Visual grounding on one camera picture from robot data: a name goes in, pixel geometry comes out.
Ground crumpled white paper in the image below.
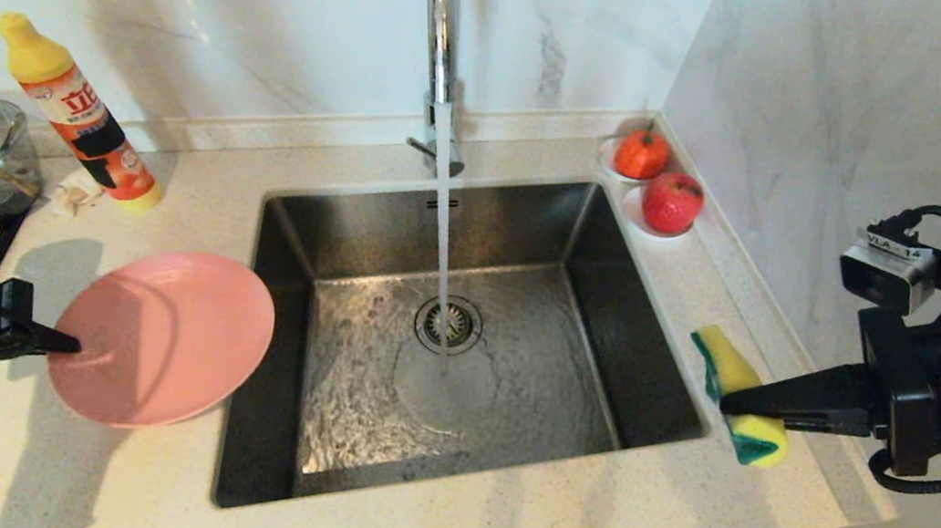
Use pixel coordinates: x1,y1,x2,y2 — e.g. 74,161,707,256
49,169,111,224

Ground orange red tomato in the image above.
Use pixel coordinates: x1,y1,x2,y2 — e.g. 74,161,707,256
612,118,676,185

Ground metal sink drain strainer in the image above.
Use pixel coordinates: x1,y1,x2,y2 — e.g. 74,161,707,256
409,291,486,361

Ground pink plate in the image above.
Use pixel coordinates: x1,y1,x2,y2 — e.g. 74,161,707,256
39,233,284,448

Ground yellow-capped dish soap bottle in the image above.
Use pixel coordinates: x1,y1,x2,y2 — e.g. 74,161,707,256
0,10,186,218

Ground yellow green sponge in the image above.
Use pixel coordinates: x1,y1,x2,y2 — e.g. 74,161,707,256
674,321,806,472

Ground chrome faucet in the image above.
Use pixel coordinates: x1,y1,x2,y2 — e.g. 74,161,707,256
389,0,488,181

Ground small white dish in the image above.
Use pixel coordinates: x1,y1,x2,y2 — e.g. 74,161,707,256
618,182,702,243
593,133,673,189

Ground stainless steel sink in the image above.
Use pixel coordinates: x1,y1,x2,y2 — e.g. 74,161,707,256
211,134,742,528

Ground red apple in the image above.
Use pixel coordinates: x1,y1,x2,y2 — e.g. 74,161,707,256
638,168,709,239

